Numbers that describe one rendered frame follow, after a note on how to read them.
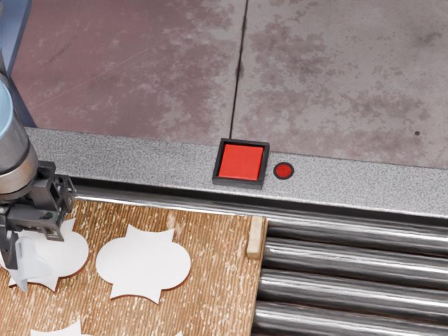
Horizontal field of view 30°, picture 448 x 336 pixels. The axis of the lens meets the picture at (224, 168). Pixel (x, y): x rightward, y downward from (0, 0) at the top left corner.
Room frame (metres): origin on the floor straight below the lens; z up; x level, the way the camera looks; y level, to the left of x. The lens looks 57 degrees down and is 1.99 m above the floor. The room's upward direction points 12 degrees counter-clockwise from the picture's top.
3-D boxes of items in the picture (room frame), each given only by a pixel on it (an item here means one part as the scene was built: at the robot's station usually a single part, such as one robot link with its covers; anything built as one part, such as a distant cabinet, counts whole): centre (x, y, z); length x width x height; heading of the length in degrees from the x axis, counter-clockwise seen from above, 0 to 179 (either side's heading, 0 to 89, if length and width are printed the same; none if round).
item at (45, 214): (0.59, 0.25, 1.11); 0.09 x 0.08 x 0.12; 71
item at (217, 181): (0.69, -0.03, 0.92); 0.08 x 0.08 x 0.02; 69
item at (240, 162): (0.69, -0.03, 0.92); 0.06 x 0.06 x 0.01; 69
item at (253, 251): (0.55, -0.02, 0.95); 0.06 x 0.02 x 0.03; 161
